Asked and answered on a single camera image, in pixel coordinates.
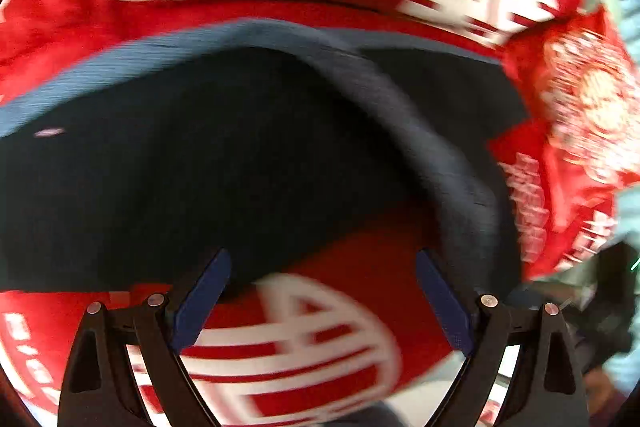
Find red blanket with white print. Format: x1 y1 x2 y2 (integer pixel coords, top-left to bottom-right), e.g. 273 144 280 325
1 0 639 426

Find black pants with grey waistband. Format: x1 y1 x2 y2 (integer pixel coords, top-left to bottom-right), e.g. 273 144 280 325
1 20 527 297

